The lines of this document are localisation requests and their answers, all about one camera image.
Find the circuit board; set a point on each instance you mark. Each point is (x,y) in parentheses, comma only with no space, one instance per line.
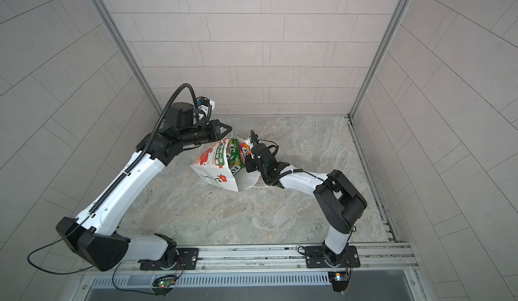
(339,281)
(165,282)

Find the left circuit board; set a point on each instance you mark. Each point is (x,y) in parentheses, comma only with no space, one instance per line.
(165,282)

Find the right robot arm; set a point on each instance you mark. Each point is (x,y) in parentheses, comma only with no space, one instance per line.
(340,201)

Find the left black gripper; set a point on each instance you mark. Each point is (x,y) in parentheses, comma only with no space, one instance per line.
(213,128)

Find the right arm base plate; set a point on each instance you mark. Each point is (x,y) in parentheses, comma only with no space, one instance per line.
(319,257)

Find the white floral paper bag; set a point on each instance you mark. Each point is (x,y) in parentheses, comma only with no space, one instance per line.
(212,168)

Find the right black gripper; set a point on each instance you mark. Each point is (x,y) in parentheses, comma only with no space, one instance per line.
(249,162)

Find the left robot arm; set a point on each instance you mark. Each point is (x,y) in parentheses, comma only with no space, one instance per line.
(92,234)

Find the right circuit board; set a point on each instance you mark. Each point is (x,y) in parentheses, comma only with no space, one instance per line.
(339,281)

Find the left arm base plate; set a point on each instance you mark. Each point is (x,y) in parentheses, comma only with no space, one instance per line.
(182,258)

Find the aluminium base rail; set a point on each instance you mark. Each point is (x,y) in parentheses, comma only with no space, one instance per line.
(276,258)

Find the green Fox's candy packet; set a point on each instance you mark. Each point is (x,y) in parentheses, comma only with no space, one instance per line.
(236,152)

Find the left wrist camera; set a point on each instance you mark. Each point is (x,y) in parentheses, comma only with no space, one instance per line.
(206,105)

